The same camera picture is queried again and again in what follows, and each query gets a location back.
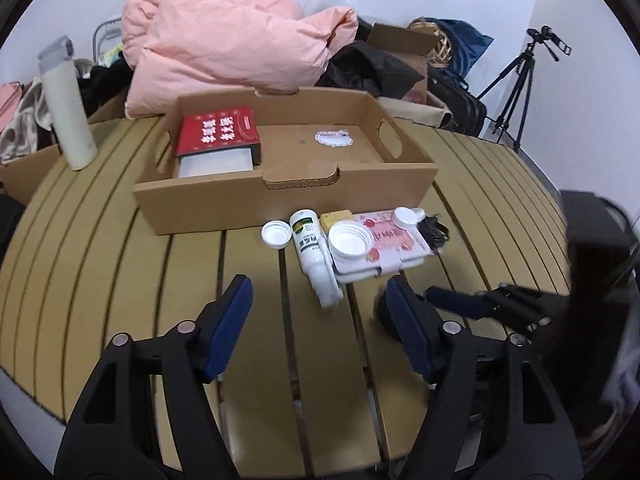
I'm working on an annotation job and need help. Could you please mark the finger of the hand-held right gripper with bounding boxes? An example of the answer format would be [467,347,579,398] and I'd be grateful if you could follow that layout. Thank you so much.
[425,283,572,342]

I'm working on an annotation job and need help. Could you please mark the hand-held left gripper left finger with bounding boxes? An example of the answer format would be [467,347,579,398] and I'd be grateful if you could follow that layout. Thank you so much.
[54,274,253,480]

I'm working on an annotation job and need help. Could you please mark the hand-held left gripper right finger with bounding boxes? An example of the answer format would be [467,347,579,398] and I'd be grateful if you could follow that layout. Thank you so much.
[386,274,586,480]

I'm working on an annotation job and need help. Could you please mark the black cable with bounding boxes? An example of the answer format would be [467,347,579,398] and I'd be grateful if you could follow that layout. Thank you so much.
[417,215,450,256]

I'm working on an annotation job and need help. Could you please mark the pink white greeting card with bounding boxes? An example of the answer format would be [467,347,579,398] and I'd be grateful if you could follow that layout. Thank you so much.
[332,209,435,283]

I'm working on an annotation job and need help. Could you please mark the large white jar lid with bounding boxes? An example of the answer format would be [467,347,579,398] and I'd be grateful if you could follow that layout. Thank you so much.
[328,222,373,262]

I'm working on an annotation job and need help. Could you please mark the small white bottle cap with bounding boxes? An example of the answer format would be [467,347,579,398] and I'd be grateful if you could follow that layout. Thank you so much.
[261,220,292,249]

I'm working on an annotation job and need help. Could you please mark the white tube bottle green label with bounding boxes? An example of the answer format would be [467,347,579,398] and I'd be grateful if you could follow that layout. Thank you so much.
[289,209,345,309]

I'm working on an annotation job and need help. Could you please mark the brown cardboard tray box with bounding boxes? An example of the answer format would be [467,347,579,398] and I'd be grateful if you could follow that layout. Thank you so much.
[132,86,439,237]

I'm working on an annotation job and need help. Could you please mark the yellow block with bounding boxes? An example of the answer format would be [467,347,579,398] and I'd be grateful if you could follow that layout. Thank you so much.
[320,210,355,233]

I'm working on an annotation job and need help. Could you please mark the red printed box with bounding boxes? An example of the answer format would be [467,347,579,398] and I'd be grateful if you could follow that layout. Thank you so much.
[175,106,263,166]

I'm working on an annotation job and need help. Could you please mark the beige cloth bag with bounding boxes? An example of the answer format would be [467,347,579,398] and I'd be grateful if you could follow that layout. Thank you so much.
[380,97,453,131]

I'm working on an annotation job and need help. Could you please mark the black suitcase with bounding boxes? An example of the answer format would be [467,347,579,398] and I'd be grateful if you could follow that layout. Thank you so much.
[427,67,488,136]

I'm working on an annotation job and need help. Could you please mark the white scalloped sticker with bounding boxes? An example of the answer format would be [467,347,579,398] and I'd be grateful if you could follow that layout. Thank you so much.
[314,129,353,148]

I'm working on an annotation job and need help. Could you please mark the black jacket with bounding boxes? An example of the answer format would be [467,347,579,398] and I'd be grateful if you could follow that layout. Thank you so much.
[315,40,426,98]

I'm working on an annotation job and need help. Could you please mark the blue bag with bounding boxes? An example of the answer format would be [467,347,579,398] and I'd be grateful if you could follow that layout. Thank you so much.
[435,19,495,78]

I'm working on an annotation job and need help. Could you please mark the wicker basket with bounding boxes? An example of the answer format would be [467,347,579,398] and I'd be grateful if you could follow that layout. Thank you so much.
[407,17,453,68]

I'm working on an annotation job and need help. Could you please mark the open brown cardboard box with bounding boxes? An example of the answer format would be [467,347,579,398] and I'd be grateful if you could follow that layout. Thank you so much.
[367,22,443,106]

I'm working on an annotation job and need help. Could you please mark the white thermos bottle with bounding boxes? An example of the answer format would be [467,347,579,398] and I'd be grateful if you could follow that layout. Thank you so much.
[39,35,98,171]

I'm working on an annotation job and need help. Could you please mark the dark clothing pile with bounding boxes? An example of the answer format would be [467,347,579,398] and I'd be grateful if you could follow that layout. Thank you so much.
[75,57,131,116]

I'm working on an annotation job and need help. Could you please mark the pink duvet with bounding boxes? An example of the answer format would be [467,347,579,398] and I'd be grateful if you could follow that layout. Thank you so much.
[121,0,358,120]

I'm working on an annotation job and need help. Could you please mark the beige clothes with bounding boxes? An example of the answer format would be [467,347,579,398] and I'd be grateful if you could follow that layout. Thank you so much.
[0,77,56,163]

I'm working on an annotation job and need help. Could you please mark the black camera tripod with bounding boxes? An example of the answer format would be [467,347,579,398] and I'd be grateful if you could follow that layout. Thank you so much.
[475,25,573,153]

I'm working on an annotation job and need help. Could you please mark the white wire rack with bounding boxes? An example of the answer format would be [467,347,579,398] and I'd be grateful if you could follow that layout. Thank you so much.
[92,17,126,63]

